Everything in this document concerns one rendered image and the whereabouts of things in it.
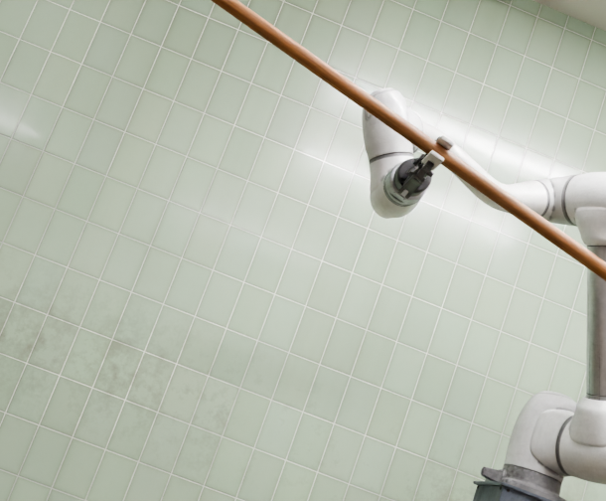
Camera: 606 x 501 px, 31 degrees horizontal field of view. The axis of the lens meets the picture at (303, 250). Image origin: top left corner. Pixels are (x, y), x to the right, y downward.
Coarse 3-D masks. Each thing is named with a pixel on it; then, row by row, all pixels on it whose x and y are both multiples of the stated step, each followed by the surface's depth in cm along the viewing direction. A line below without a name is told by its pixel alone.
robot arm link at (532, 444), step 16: (544, 400) 277; (560, 400) 276; (528, 416) 277; (544, 416) 274; (560, 416) 272; (512, 432) 281; (528, 432) 275; (544, 432) 271; (512, 448) 277; (528, 448) 273; (544, 448) 270; (512, 464) 275; (528, 464) 272; (544, 464) 271; (560, 480) 274
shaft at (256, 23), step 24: (216, 0) 207; (264, 24) 207; (288, 48) 207; (312, 72) 208; (336, 72) 208; (360, 96) 208; (384, 120) 208; (432, 144) 208; (456, 168) 208; (504, 192) 209; (528, 216) 209; (552, 240) 209; (600, 264) 209
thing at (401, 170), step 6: (402, 162) 226; (408, 162) 226; (420, 162) 221; (402, 168) 226; (408, 168) 226; (396, 174) 226; (402, 174) 225; (396, 180) 226; (402, 180) 226; (426, 180) 226; (396, 186) 228; (420, 186) 225; (426, 186) 226; (414, 192) 225; (420, 192) 226
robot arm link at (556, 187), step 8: (568, 176) 269; (544, 184) 268; (552, 184) 269; (560, 184) 268; (552, 192) 268; (560, 192) 267; (552, 200) 267; (560, 200) 266; (552, 208) 268; (560, 208) 267; (544, 216) 269; (552, 216) 269; (560, 216) 268; (560, 224) 272; (568, 224) 269
